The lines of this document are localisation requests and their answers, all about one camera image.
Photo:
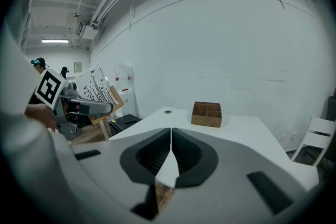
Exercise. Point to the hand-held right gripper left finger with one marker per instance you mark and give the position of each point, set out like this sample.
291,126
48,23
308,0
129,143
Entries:
113,165

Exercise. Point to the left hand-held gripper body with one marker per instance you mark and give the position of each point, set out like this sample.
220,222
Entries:
50,89

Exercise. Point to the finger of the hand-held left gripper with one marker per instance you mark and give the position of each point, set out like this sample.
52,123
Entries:
92,107

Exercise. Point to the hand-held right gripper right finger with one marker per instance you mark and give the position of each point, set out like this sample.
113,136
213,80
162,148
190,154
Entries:
231,178

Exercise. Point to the person's left forearm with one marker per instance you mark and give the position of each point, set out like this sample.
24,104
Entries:
39,115

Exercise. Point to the person's grey hoodie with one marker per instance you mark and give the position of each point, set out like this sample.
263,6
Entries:
18,73

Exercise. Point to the black case yellow sticker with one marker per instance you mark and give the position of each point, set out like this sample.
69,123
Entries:
123,123

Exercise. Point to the white water dispenser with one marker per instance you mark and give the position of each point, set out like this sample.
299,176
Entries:
124,81

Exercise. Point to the ceiling light panel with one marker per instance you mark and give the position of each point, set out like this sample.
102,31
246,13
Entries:
55,41

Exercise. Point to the wooden organizer box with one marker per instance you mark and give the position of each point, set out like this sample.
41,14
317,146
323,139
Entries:
206,118

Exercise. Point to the white ceiling air unit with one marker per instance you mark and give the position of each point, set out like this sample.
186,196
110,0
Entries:
89,31

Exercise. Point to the white chair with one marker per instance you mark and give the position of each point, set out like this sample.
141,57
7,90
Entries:
313,136

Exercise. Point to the grey wall panel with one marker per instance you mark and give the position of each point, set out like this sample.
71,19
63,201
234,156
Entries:
78,67

